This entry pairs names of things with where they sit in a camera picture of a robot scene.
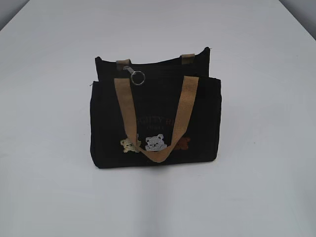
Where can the black canvas tote bag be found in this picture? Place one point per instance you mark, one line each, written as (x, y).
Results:
(156, 89)

